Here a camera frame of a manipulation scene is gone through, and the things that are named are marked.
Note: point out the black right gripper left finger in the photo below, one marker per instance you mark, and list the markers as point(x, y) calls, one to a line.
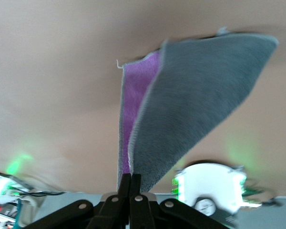
point(114, 210)

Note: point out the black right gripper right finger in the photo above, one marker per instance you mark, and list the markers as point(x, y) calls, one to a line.
point(140, 212)

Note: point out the brown table cover mat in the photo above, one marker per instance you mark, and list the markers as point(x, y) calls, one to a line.
point(50, 83)

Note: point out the purple and grey towel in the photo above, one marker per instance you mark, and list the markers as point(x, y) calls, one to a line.
point(193, 95)

